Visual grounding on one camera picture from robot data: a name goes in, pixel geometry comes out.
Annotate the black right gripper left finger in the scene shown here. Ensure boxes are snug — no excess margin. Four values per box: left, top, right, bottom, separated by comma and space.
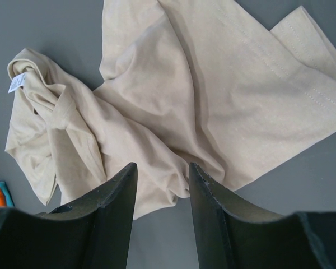
0, 163, 137, 268

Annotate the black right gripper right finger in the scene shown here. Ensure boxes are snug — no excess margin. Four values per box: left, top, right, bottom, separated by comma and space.
189, 163, 336, 268

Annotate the beige t shirt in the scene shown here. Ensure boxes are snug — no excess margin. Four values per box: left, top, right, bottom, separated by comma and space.
5, 1, 336, 219

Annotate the light blue folded t shirt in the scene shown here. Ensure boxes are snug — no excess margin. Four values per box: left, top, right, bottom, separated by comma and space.
0, 182, 14, 207

